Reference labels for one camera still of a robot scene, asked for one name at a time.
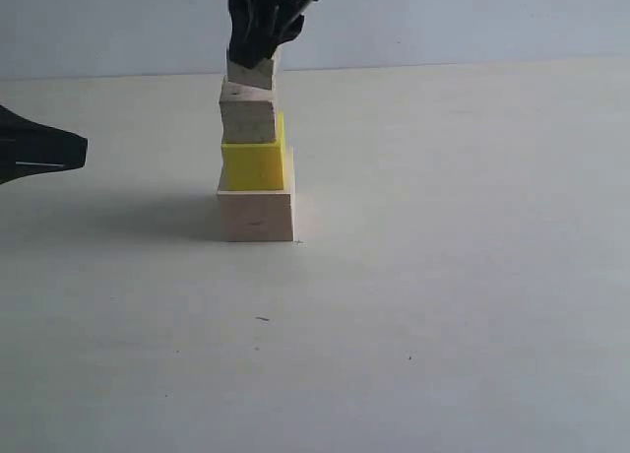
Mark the small pale wooden cube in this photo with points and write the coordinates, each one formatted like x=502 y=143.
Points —
x=262 y=76

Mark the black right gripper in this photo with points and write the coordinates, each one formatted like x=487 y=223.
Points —
x=259 y=27

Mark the large pale wooden cube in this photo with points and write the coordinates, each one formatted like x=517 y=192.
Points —
x=259 y=216

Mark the medium plywood cube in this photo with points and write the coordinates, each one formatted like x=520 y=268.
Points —
x=248 y=114

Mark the yellow cube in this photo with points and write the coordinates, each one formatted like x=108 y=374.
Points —
x=255 y=166

